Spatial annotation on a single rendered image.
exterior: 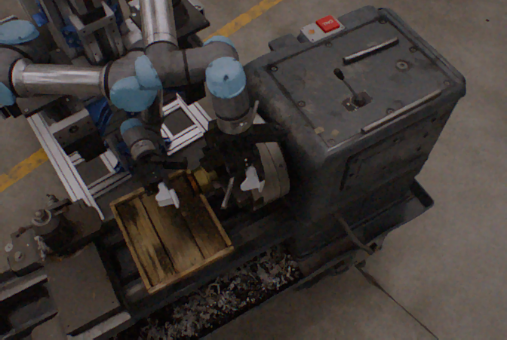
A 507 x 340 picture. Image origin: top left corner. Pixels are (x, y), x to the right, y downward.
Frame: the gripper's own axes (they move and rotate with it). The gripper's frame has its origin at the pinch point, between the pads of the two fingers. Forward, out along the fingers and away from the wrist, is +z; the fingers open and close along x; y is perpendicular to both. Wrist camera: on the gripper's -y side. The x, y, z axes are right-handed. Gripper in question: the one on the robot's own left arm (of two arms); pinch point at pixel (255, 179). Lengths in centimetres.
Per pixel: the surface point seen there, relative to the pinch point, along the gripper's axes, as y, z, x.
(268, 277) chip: -2, 74, -14
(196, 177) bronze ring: 9.8, 16.2, -23.7
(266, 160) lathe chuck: -9.0, 10.7, -12.7
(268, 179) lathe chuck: -7.5, 15.6, -10.2
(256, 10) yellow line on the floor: -105, 90, -214
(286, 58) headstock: -31.8, -0.4, -37.8
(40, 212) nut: 53, 8, -30
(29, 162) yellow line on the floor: 77, 99, -168
